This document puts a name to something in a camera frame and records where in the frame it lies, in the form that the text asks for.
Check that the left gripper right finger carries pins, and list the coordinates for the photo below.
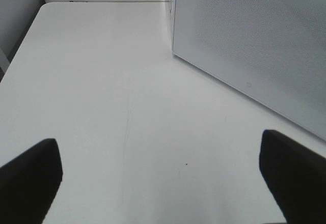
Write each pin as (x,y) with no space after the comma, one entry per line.
(295,176)

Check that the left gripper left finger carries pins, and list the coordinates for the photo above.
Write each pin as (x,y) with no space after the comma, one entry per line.
(29,183)

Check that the white microwave door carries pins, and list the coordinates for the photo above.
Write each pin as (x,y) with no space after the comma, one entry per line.
(271,50)

